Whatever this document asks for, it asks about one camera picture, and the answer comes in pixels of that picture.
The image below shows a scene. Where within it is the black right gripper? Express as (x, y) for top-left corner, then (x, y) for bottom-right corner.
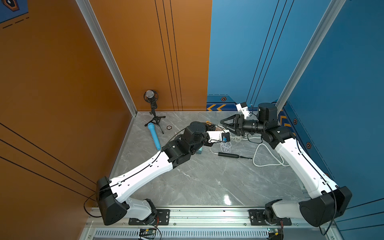
(221, 114), (267, 136)

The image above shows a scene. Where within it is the white usb charging cable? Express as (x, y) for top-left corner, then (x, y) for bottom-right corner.
(209, 125), (263, 155)

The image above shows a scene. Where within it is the black electric toothbrush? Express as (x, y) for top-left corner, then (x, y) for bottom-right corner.
(218, 152), (252, 159)

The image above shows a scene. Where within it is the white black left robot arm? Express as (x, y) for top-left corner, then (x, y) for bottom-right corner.
(96, 122), (224, 226)

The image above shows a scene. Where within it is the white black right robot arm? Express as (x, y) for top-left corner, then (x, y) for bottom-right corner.
(221, 103), (353, 227)

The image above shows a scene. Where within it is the blue toy microphone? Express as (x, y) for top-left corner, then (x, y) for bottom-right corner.
(148, 123), (162, 151)

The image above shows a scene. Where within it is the left green circuit board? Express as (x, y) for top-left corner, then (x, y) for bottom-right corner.
(138, 228), (157, 240)

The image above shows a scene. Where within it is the green circuit board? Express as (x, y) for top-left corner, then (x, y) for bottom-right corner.
(267, 229), (284, 240)
(138, 228), (157, 240)

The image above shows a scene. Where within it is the right green circuit board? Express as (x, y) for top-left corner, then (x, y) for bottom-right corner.
(267, 229), (284, 240)

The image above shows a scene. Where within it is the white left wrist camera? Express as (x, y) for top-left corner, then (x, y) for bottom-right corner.
(207, 130), (231, 144)

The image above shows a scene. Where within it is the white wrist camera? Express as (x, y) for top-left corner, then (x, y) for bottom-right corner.
(207, 130), (231, 144)
(236, 102), (252, 119)

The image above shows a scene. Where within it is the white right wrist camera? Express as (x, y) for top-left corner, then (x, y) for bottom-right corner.
(236, 102), (252, 119)

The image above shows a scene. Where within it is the white power strip cord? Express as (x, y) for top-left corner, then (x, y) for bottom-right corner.
(252, 143), (289, 168)

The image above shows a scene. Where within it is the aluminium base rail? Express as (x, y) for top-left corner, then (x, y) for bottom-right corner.
(80, 206), (343, 240)

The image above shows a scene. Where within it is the aluminium corner post right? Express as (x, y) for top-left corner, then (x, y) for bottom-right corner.
(276, 0), (346, 114)

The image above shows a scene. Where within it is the aluminium corner post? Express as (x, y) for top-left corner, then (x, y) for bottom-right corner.
(76, 0), (138, 117)
(276, 0), (346, 114)

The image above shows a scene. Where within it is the aluminium corner post left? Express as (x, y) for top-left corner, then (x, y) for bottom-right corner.
(76, 0), (138, 117)

